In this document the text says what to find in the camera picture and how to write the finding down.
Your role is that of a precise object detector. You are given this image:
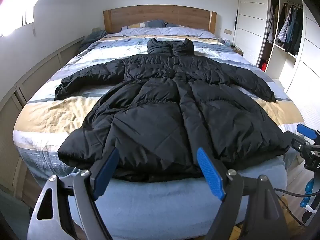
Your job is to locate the grey cushion by wall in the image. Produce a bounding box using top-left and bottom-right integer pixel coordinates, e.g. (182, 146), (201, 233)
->
(79, 29), (108, 53)

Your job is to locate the striped pillow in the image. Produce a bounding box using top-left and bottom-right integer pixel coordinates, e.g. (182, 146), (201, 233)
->
(122, 19), (167, 30)

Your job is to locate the black cable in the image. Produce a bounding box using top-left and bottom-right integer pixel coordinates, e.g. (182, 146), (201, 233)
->
(272, 189), (313, 228)

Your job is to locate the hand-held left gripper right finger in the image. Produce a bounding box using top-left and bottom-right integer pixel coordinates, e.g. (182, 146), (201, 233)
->
(196, 147), (288, 240)

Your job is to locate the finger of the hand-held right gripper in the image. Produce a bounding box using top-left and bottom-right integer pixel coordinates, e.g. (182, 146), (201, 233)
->
(297, 124), (318, 140)
(285, 129), (312, 155)

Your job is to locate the black puffer coat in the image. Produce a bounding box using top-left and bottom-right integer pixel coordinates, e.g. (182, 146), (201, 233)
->
(54, 38), (292, 183)

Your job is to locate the low beige wall cabinet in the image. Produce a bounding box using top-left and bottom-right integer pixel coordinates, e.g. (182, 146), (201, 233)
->
(0, 36), (85, 198)

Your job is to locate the wooden nightstand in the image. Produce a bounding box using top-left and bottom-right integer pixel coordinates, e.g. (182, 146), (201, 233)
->
(231, 44), (244, 57)

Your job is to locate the bed with striped duvet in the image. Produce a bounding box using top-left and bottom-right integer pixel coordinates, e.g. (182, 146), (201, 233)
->
(12, 26), (307, 180)

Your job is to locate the white wardrobe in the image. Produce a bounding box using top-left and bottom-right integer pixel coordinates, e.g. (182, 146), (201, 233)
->
(234, 0), (320, 93)

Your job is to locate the row of hanging clothes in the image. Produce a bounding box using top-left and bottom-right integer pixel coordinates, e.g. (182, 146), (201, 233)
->
(266, 2), (303, 55)

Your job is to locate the bright window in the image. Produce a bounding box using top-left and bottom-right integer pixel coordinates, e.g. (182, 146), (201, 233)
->
(0, 0), (34, 37)

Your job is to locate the wooden bed headboard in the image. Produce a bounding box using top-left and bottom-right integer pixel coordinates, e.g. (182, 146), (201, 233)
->
(103, 4), (217, 34)

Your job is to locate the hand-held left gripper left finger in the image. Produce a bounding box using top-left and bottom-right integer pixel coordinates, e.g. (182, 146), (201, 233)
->
(27, 147), (120, 240)

